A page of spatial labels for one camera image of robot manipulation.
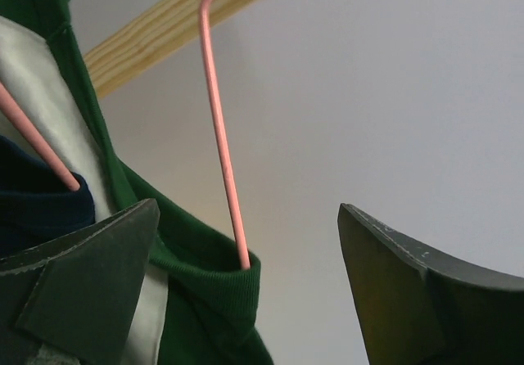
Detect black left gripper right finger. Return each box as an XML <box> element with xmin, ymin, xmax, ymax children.
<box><xmin>337</xmin><ymin>204</ymin><xmax>523</xmax><ymax>364</ymax></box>

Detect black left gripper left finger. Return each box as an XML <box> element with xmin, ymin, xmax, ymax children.
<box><xmin>1</xmin><ymin>199</ymin><xmax>160</xmax><ymax>364</ymax></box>

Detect green and white t shirt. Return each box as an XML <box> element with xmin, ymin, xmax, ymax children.
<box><xmin>1</xmin><ymin>0</ymin><xmax>272</xmax><ymax>364</ymax></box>

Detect pink wire hanger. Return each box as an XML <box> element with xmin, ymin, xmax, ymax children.
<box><xmin>198</xmin><ymin>0</ymin><xmax>251</xmax><ymax>270</ymax></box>
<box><xmin>1</xmin><ymin>84</ymin><xmax>80</xmax><ymax>192</ymax></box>

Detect dark navy t shirt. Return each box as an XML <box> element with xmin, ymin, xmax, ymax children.
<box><xmin>1</xmin><ymin>137</ymin><xmax>95</xmax><ymax>257</ymax></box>

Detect wooden clothes rack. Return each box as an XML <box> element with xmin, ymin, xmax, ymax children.
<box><xmin>84</xmin><ymin>0</ymin><xmax>257</xmax><ymax>98</ymax></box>

